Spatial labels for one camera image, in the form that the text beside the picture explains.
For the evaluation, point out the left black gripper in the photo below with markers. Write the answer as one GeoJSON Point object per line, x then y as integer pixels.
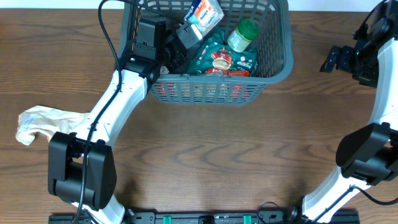
{"type": "Point", "coordinates": [188, 36]}

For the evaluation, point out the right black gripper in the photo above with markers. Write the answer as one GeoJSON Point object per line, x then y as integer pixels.
{"type": "Point", "coordinates": [337, 58]}

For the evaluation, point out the Kleenex tissue multipack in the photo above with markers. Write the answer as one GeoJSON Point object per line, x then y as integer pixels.
{"type": "Point", "coordinates": [203, 16]}

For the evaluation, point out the green Nescafe coffee bag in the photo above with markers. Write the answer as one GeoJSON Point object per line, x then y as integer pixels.
{"type": "Point", "coordinates": [215, 56]}

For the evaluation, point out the orange spaghetti packet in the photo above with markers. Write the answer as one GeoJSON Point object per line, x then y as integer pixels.
{"type": "Point", "coordinates": [214, 86]}

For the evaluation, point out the green lidded jar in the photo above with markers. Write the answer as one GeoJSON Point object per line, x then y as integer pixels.
{"type": "Point", "coordinates": [244, 33]}

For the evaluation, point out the beige paper bag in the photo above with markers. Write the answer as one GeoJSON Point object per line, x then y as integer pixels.
{"type": "Point", "coordinates": [47, 121]}

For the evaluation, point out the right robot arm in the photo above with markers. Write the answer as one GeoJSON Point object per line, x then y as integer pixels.
{"type": "Point", "coordinates": [367, 156]}

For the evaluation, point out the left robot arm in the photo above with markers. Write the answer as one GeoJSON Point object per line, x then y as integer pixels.
{"type": "Point", "coordinates": [81, 163]}

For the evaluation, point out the grey plastic slatted basket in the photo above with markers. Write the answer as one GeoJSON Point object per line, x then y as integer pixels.
{"type": "Point", "coordinates": [273, 44]}

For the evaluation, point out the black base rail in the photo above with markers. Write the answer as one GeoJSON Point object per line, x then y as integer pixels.
{"type": "Point", "coordinates": [266, 216]}

